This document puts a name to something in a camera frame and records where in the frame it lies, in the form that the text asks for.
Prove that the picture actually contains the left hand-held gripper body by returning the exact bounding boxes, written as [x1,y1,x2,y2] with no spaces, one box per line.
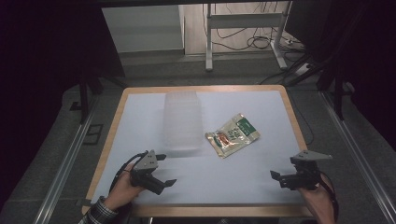
[129,149,165,196]

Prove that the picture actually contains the person's left hand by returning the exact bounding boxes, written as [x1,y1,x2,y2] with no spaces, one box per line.
[104,163,146,212]

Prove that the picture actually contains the person's right hand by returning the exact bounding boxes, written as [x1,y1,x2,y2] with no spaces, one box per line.
[299,173,338,224]

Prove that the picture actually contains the thin black cable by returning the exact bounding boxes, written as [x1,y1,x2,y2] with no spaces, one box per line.
[289,92,315,147]

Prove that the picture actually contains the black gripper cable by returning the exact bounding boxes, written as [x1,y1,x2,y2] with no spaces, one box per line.
[317,170,340,222]
[108,150,148,194]

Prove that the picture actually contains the clear plastic container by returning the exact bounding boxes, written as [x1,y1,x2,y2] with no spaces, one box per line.
[163,90,205,151]

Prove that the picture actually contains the black floor bracket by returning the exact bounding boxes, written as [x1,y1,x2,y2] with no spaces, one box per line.
[82,123,105,146]

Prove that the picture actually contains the black floor cables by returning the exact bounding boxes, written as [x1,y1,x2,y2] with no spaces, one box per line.
[214,3,307,63]

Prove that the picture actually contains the aluminium rail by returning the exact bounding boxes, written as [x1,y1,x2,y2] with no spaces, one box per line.
[32,95,98,224]
[320,91,396,224]

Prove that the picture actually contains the beige green snack packet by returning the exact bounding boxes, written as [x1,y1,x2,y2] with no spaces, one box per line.
[204,112,262,160]

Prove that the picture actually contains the white metal desk frame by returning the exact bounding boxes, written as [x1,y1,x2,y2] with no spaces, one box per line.
[204,0,294,72]

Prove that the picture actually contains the white power strip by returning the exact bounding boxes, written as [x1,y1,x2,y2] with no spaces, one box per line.
[293,62,313,77]

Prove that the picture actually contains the white wall panel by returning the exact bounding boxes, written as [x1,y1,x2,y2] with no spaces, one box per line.
[101,4,185,54]

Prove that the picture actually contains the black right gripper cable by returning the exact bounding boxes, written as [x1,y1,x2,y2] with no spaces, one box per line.
[317,170,340,222]

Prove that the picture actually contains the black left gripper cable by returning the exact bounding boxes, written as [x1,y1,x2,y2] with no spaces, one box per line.
[108,150,148,194]

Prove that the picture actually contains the black metal stand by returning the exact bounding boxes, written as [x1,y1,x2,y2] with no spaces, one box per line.
[77,70,105,125]
[317,60,347,121]

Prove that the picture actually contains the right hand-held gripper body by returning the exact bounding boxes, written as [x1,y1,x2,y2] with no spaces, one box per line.
[281,149,333,191]

